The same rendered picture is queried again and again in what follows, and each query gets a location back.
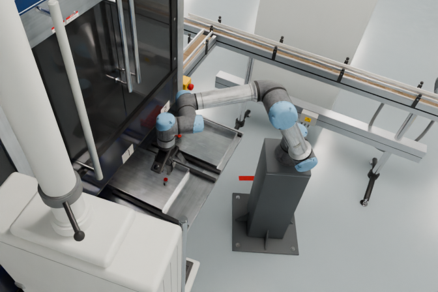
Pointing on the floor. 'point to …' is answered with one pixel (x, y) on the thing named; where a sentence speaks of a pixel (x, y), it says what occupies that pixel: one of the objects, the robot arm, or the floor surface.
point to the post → (180, 27)
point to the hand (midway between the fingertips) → (164, 173)
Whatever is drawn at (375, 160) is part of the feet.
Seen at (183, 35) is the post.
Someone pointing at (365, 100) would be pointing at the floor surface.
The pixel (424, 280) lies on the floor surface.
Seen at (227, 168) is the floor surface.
